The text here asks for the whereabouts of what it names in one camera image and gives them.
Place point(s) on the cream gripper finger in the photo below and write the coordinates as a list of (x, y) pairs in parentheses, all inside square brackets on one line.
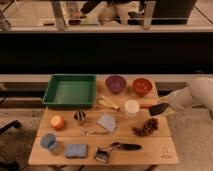
[(169, 110)]

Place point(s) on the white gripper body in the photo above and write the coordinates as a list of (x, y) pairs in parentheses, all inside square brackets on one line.
[(180, 100)]

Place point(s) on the black eraser block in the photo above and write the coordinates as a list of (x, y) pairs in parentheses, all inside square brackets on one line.
[(158, 109)]

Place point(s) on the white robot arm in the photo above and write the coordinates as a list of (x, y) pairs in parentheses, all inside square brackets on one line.
[(199, 92)]

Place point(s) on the red bowl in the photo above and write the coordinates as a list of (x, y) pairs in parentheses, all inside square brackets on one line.
[(142, 86)]

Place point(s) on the purple bowl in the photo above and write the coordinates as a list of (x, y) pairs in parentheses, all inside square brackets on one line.
[(116, 84)]

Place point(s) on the red grape bunch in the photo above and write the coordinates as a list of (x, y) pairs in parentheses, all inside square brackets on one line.
[(149, 126)]

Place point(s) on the orange carrot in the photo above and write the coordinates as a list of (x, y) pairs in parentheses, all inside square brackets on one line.
[(144, 106)]

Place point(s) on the white lidded jar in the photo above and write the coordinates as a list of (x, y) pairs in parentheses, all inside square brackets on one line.
[(131, 108)]

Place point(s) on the blue folded cloth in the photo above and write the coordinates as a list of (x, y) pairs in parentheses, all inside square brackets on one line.
[(108, 122)]

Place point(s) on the blue sponge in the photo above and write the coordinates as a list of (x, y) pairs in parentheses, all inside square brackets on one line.
[(75, 150)]

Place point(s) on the green plastic tray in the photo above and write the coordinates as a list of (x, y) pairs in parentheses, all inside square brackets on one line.
[(70, 91)]

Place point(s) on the orange fruit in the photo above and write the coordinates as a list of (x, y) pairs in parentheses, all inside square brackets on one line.
[(57, 122)]

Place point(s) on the person in background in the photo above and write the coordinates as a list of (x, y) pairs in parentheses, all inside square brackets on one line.
[(120, 10)]

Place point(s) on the blue lidded cup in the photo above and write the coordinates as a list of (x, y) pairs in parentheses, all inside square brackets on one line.
[(49, 142)]

